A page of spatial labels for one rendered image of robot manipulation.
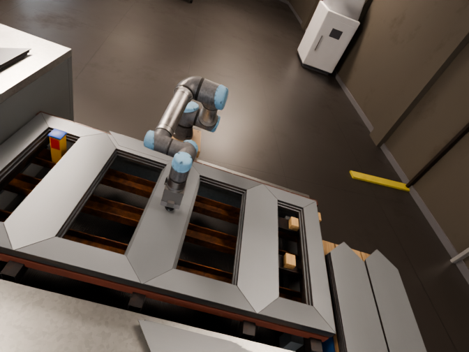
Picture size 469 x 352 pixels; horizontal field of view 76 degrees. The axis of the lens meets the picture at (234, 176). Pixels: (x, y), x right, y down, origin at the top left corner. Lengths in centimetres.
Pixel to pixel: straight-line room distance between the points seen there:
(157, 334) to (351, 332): 77
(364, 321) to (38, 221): 137
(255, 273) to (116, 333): 56
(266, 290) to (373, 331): 49
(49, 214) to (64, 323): 40
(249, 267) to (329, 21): 565
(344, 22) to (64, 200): 594
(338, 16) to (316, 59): 82
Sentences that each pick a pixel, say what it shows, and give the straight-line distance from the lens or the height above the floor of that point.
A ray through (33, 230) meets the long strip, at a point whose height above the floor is 86.
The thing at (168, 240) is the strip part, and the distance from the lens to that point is 129.
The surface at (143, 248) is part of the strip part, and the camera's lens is 126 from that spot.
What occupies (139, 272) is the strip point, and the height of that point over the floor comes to 86.
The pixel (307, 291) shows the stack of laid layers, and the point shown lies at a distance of 144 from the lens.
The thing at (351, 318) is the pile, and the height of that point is 85.
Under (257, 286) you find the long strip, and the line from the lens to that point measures 130.
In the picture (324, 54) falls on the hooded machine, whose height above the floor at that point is 37.
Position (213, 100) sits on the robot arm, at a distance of 149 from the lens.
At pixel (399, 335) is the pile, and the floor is 85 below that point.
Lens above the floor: 192
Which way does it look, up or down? 40 degrees down
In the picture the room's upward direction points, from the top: 24 degrees clockwise
